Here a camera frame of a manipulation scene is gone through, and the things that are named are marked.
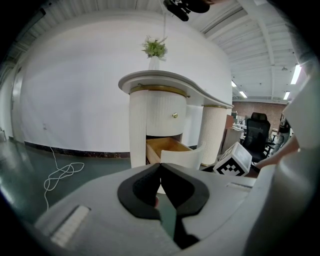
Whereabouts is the white vase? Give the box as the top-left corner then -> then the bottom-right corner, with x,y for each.
148,56 -> 161,72

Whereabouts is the brown wooden cabinet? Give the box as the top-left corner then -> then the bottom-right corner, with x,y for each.
224,114 -> 236,151

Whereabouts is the person's right forearm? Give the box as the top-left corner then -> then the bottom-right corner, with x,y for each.
254,134 -> 301,171

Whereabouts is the black head-worn camera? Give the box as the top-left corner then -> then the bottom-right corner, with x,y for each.
163,0 -> 211,22

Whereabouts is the black office chair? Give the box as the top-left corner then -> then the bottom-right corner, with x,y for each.
241,112 -> 276,163

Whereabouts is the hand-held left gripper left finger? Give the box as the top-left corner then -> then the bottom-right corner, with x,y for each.
117,162 -> 163,221

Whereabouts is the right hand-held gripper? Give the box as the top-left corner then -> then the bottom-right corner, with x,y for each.
201,141 -> 261,179

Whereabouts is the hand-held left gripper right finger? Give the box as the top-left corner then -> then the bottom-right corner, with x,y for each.
159,162 -> 210,250

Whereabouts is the white and green flower bouquet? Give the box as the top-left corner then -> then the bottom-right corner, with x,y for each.
141,35 -> 169,61

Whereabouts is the white drawer wooden interior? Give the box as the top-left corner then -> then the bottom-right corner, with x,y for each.
146,136 -> 205,195

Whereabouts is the white ribbed drawer gold knob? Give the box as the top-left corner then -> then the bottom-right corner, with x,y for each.
145,90 -> 188,137

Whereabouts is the white vanity table gold trim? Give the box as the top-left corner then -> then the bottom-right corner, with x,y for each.
118,69 -> 235,169

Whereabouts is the white cable on floor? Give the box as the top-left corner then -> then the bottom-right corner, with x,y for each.
43,146 -> 85,212

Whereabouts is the grey door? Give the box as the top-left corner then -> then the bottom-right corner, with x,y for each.
11,65 -> 26,145

